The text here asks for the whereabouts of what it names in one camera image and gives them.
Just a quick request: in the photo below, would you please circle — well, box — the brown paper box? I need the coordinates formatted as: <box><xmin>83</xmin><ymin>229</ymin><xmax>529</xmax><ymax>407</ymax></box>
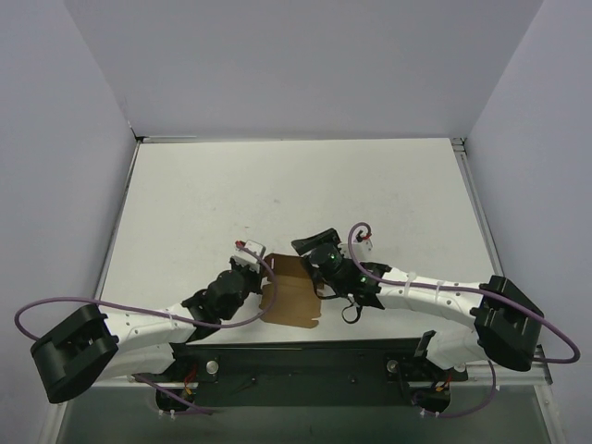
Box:
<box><xmin>261</xmin><ymin>253</ymin><xmax>322</xmax><ymax>329</ymax></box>

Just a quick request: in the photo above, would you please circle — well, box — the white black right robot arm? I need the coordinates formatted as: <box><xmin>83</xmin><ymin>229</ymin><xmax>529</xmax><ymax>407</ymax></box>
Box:
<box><xmin>291</xmin><ymin>222</ymin><xmax>544</xmax><ymax>372</ymax></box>

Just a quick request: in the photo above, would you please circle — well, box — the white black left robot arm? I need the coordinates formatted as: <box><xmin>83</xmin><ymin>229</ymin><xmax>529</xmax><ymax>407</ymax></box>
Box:
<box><xmin>31</xmin><ymin>257</ymin><xmax>263</xmax><ymax>404</ymax></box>

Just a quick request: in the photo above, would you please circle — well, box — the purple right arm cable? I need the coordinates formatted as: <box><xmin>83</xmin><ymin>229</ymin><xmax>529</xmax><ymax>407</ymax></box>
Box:
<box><xmin>347</xmin><ymin>223</ymin><xmax>581</xmax><ymax>362</ymax></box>

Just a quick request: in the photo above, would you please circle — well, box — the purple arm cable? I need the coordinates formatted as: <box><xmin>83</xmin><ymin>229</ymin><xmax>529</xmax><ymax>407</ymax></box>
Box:
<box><xmin>14</xmin><ymin>240</ymin><xmax>278</xmax><ymax>339</ymax></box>
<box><xmin>347</xmin><ymin>223</ymin><xmax>581</xmax><ymax>362</ymax></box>

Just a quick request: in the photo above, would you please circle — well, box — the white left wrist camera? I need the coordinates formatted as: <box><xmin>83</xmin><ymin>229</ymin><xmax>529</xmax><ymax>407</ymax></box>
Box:
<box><xmin>232</xmin><ymin>240</ymin><xmax>266</xmax><ymax>273</ymax></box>

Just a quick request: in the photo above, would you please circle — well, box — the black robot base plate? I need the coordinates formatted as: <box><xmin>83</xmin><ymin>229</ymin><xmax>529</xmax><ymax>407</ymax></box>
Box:
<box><xmin>153</xmin><ymin>338</ymin><xmax>468</xmax><ymax>409</ymax></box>

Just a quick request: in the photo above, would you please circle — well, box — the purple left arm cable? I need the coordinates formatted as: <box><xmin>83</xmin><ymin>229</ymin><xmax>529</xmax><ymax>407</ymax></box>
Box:
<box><xmin>14</xmin><ymin>240</ymin><xmax>278</xmax><ymax>339</ymax></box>

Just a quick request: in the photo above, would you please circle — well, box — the aluminium table edge rail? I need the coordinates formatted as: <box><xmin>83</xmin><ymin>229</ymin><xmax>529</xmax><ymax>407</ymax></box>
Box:
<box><xmin>450</xmin><ymin>138</ymin><xmax>548</xmax><ymax>373</ymax></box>

